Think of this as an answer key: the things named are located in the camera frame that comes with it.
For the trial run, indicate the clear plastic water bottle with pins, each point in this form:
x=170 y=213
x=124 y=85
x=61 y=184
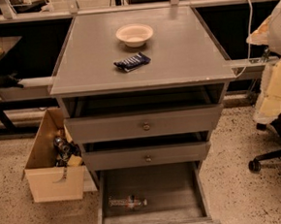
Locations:
x=130 y=202

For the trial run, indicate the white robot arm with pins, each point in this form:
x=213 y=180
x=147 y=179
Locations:
x=268 y=106

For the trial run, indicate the brass top drawer knob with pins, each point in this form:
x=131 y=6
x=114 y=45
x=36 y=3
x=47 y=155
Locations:
x=145 y=126

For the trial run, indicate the brass drawer knob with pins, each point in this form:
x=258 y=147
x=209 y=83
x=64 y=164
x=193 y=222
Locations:
x=145 y=126
x=148 y=158

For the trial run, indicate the grey drawer cabinet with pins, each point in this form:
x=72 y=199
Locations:
x=186 y=71

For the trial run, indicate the brass middle drawer knob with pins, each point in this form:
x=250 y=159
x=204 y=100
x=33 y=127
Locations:
x=148 y=158

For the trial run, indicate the grey middle drawer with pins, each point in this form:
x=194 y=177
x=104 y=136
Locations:
x=135 y=157

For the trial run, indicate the grey drawer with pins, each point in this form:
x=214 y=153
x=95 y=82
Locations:
x=126 y=126
x=135 y=157
x=173 y=192

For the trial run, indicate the grey top drawer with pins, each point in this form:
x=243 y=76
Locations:
x=126 y=126

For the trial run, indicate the grey bottom drawer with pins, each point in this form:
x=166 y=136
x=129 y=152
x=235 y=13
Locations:
x=173 y=192

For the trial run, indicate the white paper bowl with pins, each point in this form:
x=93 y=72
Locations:
x=134 y=35

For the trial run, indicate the yellow sponge in box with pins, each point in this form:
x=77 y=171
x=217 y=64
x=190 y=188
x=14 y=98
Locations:
x=75 y=161

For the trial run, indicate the dark cans in box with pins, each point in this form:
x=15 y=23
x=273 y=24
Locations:
x=65 y=150

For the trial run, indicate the cardboard box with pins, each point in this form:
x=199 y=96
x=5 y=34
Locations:
x=49 y=183

